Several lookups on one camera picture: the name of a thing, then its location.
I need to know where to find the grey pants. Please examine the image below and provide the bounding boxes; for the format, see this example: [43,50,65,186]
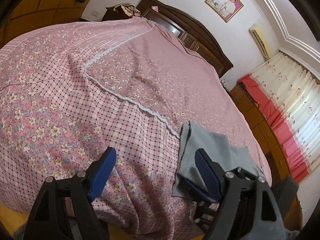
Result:
[172,121,265,199]

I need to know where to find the wooden cabinet under window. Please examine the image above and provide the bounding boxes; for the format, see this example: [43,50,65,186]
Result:
[229,82,304,230]

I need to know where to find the pink floral bedspread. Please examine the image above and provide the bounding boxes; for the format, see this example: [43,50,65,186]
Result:
[1,18,272,239]

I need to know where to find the cream and red curtain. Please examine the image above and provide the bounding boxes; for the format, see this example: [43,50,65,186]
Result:
[239,52,319,183]

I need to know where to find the dark wooden headboard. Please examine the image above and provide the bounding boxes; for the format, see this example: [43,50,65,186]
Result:
[137,0,233,77]

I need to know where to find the dark nightstand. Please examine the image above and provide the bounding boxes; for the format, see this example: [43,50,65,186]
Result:
[101,6,131,22]

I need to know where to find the framed wedding photo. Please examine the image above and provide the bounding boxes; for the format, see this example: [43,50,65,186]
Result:
[205,0,244,23]

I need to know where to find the yellow wooden wardrobe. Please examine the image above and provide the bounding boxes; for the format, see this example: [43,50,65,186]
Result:
[1,0,89,47]

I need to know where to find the clothes pile on nightstand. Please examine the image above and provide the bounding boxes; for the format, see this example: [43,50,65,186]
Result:
[113,3,142,18]

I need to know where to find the wall air conditioner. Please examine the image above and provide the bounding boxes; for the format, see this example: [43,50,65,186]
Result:
[248,24,273,61]

